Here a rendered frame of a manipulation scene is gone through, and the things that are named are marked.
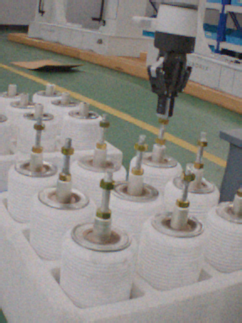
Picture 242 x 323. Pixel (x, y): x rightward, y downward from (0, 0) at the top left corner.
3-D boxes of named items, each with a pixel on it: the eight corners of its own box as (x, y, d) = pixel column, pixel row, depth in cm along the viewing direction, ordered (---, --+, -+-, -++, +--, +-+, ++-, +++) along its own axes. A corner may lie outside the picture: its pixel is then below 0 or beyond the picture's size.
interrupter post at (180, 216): (166, 224, 66) (170, 202, 65) (182, 223, 66) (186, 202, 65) (172, 231, 64) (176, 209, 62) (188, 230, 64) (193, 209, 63)
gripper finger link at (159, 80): (149, 63, 80) (156, 87, 84) (143, 69, 79) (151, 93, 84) (162, 66, 79) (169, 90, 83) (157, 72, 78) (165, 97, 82)
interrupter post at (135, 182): (126, 196, 73) (129, 175, 72) (125, 190, 75) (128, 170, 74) (142, 198, 73) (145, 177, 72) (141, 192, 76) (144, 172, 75)
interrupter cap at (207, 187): (180, 195, 76) (180, 191, 76) (166, 177, 83) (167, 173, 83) (221, 196, 78) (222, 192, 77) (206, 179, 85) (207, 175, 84)
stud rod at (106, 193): (99, 225, 59) (106, 167, 57) (107, 226, 59) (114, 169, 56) (97, 229, 58) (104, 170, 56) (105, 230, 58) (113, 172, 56)
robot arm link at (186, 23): (154, 28, 89) (157, -1, 87) (204, 38, 83) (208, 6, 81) (128, 26, 82) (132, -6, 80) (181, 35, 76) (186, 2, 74)
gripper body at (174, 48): (183, 32, 76) (176, 83, 79) (204, 34, 83) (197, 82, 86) (146, 25, 80) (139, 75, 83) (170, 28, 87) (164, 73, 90)
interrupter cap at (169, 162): (147, 170, 85) (147, 166, 85) (130, 156, 92) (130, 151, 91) (184, 169, 88) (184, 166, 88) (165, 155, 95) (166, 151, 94)
